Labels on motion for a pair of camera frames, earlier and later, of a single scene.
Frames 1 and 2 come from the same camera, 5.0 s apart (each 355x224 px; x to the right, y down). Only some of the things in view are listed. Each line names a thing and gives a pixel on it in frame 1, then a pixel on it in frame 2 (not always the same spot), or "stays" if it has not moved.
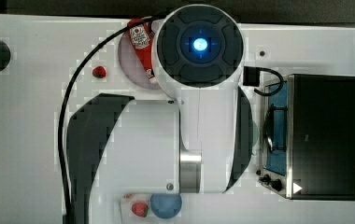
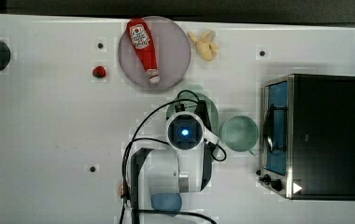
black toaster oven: (312, 137) stays
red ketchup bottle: (142, 39) stays
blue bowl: (166, 205) stays
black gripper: (251, 76) to (201, 110)
